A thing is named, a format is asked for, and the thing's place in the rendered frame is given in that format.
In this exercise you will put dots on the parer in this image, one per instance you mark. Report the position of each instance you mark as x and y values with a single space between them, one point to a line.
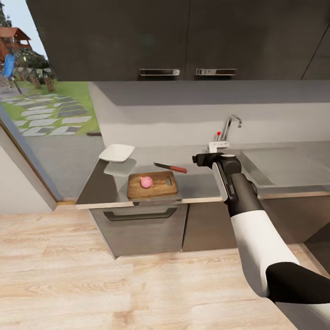
172 167

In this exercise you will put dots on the bowl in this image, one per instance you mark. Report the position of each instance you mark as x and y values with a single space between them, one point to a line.
117 153

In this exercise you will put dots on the vidalia onion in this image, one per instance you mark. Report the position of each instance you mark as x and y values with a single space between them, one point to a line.
146 182

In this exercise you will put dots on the drop in sink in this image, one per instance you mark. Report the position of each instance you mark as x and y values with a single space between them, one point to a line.
276 166

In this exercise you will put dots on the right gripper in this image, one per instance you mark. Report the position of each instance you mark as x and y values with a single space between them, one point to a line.
203 159

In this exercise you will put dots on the dishwasher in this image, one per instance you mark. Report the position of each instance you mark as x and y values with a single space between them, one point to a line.
142 229

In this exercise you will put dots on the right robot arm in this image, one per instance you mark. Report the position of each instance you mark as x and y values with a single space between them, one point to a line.
268 265

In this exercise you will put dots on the cutting board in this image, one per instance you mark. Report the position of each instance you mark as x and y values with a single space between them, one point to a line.
159 187

